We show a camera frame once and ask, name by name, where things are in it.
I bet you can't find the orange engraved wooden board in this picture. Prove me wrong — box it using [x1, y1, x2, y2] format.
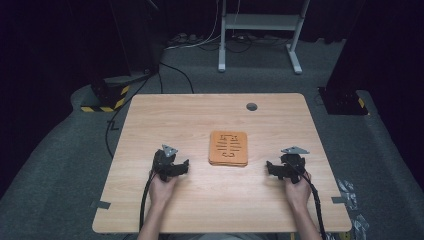
[208, 161, 249, 168]
[209, 130, 249, 164]

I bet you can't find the black upright column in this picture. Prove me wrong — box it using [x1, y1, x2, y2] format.
[325, 0, 424, 93]
[108, 0, 162, 76]

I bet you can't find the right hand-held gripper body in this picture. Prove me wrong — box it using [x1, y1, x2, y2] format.
[280, 145, 310, 184]

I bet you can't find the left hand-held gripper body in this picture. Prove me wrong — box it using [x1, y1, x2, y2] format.
[152, 144, 181, 183]

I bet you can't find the person's right hand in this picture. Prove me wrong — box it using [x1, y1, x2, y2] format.
[284, 174, 313, 209]

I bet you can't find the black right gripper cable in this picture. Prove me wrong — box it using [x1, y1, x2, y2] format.
[293, 163, 327, 240]

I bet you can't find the black base with hazard stripes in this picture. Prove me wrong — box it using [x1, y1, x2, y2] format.
[80, 75, 132, 114]
[317, 86, 370, 116]

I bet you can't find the black floor cable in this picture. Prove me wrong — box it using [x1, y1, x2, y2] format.
[105, 61, 195, 158]

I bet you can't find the power strip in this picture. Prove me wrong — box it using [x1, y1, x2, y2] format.
[167, 32, 202, 47]

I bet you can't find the person's left hand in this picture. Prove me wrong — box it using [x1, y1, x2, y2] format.
[148, 173, 178, 206]

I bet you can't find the white metal stand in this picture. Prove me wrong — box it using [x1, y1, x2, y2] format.
[218, 0, 312, 75]

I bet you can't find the crumpled clear plastic wrap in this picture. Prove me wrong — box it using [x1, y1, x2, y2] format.
[335, 179, 370, 236]

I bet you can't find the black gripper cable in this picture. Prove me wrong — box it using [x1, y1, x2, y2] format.
[139, 171, 158, 233]
[293, 163, 327, 240]

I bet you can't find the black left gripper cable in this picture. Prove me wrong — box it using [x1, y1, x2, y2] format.
[139, 171, 158, 233]

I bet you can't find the white floor cable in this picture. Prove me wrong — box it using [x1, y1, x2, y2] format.
[164, 0, 224, 52]

